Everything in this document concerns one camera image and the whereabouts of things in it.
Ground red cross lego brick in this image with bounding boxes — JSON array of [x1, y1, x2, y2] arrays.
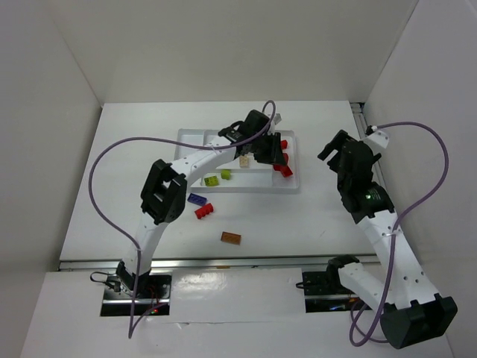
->
[[273, 153, 293, 178]]

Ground aluminium rail right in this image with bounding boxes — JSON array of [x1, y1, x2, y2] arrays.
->
[[350, 101, 411, 265]]

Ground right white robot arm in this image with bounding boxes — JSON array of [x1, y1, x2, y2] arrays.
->
[[318, 129, 458, 349]]

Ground purple lego brick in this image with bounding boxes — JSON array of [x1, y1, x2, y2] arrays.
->
[[187, 193, 208, 207]]

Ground red ridged lego brick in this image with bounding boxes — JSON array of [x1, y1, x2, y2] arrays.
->
[[195, 203, 214, 219]]

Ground aluminium rail front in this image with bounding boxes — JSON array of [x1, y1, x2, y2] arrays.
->
[[57, 254, 411, 271]]

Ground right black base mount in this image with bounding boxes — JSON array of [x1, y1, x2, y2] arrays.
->
[[295, 271, 363, 313]]

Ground tan lego plate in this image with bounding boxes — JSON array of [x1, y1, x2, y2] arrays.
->
[[239, 156, 250, 169]]

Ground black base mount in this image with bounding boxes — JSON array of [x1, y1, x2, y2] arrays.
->
[[89, 271, 171, 317], [295, 271, 363, 313]]

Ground brown lego plate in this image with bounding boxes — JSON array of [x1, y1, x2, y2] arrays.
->
[[221, 231, 241, 245]]

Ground aluminium rail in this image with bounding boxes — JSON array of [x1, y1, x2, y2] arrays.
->
[[350, 101, 411, 265], [57, 254, 411, 271]]

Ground white divided sorting tray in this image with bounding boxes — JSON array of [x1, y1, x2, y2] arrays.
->
[[190, 130, 300, 194]]

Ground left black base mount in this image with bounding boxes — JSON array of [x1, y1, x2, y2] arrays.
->
[[89, 271, 171, 317]]

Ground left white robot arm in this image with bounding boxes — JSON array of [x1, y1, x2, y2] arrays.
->
[[116, 110, 285, 293]]

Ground green lego brick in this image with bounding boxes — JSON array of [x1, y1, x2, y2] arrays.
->
[[203, 175, 220, 187], [221, 169, 232, 180]]

